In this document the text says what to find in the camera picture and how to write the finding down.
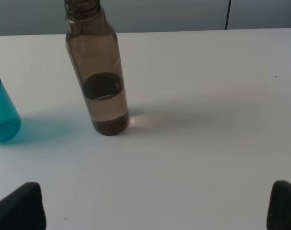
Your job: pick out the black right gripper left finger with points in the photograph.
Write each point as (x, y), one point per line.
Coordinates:
(23, 209)

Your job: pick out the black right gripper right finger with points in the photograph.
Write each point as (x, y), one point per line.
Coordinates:
(279, 210)

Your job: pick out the brown translucent water bottle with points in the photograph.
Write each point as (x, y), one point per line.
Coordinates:
(92, 45)

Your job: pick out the teal translucent plastic cup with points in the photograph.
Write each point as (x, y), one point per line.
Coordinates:
(10, 121)

